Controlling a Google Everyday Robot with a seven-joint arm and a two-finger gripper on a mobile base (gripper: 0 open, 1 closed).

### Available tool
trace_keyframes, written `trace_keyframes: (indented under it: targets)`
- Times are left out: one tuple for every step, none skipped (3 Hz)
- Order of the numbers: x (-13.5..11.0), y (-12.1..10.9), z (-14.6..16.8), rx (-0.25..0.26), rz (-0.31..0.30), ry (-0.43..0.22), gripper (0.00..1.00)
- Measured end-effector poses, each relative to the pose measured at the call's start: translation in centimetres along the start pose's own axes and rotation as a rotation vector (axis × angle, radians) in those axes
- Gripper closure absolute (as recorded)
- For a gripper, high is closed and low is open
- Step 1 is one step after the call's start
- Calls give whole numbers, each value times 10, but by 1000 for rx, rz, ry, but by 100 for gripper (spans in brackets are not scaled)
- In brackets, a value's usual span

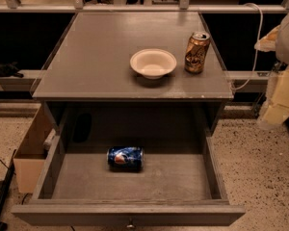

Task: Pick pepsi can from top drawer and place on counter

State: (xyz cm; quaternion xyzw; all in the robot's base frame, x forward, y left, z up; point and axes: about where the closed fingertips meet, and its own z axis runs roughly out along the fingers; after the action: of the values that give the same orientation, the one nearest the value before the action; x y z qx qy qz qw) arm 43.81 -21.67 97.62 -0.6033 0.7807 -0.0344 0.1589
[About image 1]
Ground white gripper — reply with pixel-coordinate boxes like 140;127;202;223
254;13;289;130

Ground blue pepsi can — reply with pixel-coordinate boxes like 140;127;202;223
107;146;144;170

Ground gold soda can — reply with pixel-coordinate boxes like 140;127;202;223
185;32;211;74

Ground metal drawer knob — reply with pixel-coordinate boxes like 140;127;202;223
126;219;136;230

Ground white paper bowl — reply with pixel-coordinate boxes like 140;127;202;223
130;49;177;80

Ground cardboard box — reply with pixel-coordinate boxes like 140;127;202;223
13;107;53;193

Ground black floor stand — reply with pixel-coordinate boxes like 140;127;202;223
0;152;15;231

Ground white cable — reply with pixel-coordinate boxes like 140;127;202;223
230;2;264;92

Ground metal frame rail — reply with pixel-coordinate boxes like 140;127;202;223
0;70;270;92

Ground black object on rail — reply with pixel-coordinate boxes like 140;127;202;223
0;62;24;78

